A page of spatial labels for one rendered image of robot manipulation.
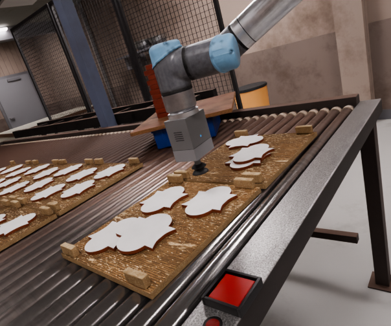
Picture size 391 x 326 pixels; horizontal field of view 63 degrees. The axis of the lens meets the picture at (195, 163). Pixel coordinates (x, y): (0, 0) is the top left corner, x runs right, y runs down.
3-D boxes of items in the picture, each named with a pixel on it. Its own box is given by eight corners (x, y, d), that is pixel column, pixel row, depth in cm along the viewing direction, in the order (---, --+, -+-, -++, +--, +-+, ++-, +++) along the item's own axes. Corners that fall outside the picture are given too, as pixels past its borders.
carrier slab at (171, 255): (261, 192, 84) (260, 186, 84) (152, 300, 57) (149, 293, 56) (171, 184, 108) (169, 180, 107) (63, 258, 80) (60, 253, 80)
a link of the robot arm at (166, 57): (175, 37, 65) (140, 49, 68) (189, 90, 69) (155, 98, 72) (187, 36, 72) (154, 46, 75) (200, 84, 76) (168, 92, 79)
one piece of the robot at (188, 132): (171, 99, 82) (188, 157, 87) (149, 108, 75) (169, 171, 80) (202, 92, 76) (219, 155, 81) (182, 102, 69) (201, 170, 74)
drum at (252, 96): (283, 131, 436) (273, 79, 413) (264, 144, 408) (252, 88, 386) (256, 132, 470) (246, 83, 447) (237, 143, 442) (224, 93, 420)
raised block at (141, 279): (153, 284, 58) (147, 272, 58) (145, 291, 57) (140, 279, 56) (133, 276, 62) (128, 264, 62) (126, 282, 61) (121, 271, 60)
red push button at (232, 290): (257, 286, 54) (256, 280, 53) (240, 313, 49) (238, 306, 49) (228, 279, 57) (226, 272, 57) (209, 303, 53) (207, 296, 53)
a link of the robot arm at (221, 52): (237, 29, 72) (193, 43, 76) (228, 31, 62) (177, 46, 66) (245, 64, 74) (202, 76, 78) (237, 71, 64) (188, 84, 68)
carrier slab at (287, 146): (317, 135, 113) (316, 131, 113) (265, 189, 85) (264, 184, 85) (235, 140, 136) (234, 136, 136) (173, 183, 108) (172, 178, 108)
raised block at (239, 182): (256, 186, 85) (254, 177, 84) (253, 189, 83) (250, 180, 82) (237, 185, 89) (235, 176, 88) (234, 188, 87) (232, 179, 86)
